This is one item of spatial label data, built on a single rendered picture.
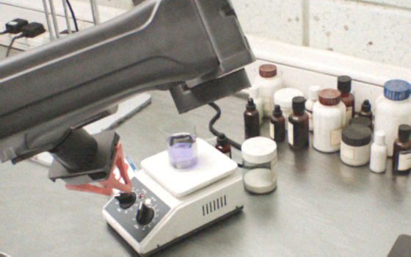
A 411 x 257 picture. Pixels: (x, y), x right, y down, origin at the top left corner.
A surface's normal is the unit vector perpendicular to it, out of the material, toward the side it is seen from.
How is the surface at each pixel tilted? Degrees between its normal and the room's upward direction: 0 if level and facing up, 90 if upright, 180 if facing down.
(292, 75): 90
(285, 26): 90
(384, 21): 90
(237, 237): 0
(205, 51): 59
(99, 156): 29
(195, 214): 90
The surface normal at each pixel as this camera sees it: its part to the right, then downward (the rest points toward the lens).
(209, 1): 0.31, -0.01
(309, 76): -0.53, 0.49
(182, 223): 0.60, 0.41
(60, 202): -0.05, -0.83
